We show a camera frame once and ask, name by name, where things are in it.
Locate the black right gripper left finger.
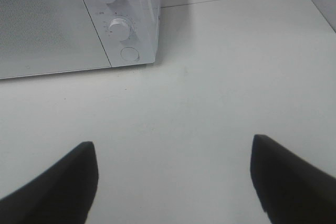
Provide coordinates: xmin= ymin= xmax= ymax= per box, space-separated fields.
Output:
xmin=1 ymin=142 xmax=99 ymax=223

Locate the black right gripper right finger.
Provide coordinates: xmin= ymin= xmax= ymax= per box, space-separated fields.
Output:
xmin=250 ymin=134 xmax=335 ymax=223

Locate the white round door button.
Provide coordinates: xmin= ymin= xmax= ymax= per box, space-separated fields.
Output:
xmin=121 ymin=47 xmax=139 ymax=61

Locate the white microwave door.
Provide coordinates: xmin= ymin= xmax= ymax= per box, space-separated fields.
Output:
xmin=1 ymin=0 xmax=110 ymax=78

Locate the white microwave oven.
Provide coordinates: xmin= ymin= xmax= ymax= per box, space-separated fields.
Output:
xmin=1 ymin=0 xmax=161 ymax=79

